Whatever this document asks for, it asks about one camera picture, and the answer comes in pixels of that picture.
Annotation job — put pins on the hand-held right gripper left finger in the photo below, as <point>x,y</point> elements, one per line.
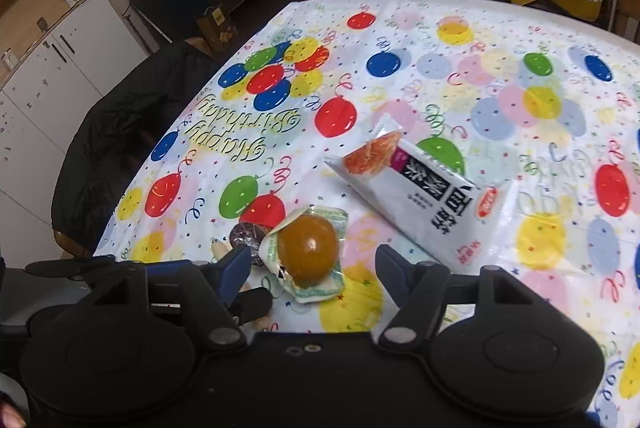
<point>235,269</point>

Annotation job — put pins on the white cupboard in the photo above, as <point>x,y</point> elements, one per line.
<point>60,83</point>

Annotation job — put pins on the white noodle snack packet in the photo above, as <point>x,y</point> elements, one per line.
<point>425,203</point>

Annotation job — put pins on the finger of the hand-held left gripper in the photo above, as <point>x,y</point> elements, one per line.
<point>252,303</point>

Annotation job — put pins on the black jacket on chair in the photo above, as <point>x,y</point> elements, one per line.
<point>70,244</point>

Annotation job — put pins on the round orange-brown candy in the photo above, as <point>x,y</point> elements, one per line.
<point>307,248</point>

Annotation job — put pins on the dark round wrapped candy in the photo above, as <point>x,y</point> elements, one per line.
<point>247,233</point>

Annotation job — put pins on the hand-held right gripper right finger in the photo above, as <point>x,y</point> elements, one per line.
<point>395,267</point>

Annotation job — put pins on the balloon print tablecloth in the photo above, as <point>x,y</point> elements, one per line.
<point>450,83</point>

